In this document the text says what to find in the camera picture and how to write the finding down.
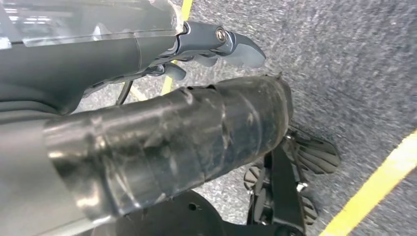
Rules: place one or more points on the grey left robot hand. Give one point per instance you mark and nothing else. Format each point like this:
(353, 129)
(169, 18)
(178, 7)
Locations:
(97, 58)

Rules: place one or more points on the black robot foot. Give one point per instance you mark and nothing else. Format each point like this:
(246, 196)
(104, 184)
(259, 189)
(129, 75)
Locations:
(283, 182)

